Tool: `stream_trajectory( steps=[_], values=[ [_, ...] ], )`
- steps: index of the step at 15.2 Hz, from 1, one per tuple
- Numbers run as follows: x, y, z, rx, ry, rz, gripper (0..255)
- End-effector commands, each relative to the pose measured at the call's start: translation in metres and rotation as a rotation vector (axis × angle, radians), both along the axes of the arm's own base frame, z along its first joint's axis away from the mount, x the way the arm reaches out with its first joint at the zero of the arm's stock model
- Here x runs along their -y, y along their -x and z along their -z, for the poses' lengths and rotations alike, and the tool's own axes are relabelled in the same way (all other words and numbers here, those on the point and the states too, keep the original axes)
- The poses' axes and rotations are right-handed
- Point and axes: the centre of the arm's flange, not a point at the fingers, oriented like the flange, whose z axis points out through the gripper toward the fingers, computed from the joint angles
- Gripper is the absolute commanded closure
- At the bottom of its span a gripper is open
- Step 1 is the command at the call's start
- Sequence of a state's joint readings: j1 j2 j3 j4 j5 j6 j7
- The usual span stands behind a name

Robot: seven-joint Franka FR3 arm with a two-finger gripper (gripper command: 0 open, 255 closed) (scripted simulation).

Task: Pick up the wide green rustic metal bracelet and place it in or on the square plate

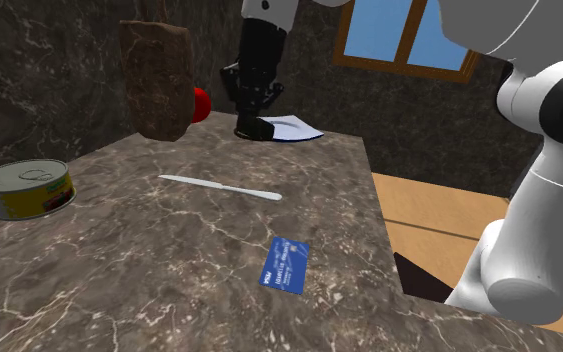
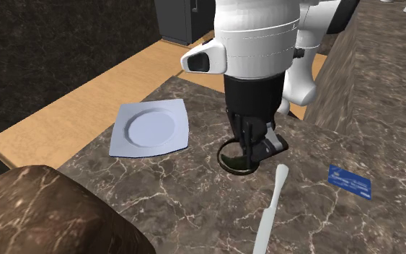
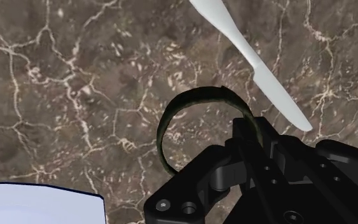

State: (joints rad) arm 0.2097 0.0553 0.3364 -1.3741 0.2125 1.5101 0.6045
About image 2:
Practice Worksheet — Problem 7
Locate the blue card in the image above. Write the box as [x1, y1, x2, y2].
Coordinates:
[327, 164, 373, 201]

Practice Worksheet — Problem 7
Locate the white knife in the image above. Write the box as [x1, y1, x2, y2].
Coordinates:
[252, 163, 291, 254]

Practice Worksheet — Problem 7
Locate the brown marbled rounded block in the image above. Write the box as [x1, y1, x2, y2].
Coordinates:
[0, 165, 158, 254]

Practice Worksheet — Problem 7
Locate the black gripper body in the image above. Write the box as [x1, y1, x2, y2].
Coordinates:
[223, 71, 286, 123]

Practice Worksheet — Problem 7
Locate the dark green bowl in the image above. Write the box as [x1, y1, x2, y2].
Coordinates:
[216, 137, 260, 176]

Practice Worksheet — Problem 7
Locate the dark grey cabinet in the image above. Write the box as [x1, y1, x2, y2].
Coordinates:
[154, 0, 218, 47]

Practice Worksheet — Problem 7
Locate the white square plate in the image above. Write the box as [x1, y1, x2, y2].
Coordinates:
[108, 98, 190, 159]

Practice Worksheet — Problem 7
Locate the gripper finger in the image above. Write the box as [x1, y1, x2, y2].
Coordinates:
[251, 119, 290, 163]
[227, 109, 260, 171]

